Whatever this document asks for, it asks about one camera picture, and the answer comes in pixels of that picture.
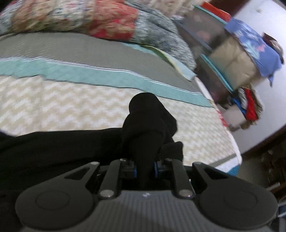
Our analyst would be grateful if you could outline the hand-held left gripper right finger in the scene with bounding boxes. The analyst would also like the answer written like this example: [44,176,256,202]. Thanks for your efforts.
[154,158,231,199]

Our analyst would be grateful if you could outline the beige pleated curtain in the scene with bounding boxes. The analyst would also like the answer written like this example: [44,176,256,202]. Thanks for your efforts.
[147,0,195,19]

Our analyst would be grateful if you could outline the blue printed blanket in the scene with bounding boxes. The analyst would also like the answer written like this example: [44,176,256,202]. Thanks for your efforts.
[224,18,284,87]

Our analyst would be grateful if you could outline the cream teal grey bed quilt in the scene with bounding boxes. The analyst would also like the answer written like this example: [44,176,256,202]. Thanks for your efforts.
[0,33,243,174]

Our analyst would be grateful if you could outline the red cloth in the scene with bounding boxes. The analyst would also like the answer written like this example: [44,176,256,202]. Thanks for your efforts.
[200,1,232,21]

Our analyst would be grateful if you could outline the red blue floral comforter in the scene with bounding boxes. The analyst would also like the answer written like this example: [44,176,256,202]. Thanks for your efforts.
[0,0,197,72]

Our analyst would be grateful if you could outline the pile of colourful clothes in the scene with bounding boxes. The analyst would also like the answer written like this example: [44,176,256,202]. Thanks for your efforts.
[230,85,266,130]

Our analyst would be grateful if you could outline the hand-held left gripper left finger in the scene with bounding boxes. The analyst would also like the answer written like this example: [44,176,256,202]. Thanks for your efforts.
[64,158,137,200]

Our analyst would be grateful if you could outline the black pants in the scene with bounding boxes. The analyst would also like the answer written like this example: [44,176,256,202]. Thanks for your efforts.
[0,92,184,232]

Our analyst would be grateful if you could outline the clear storage box teal lid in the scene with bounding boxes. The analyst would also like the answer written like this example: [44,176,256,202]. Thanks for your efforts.
[195,53,235,106]
[175,6,231,51]

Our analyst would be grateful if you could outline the blue fuzzy blanket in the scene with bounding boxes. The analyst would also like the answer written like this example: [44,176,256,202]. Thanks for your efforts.
[222,164,242,174]

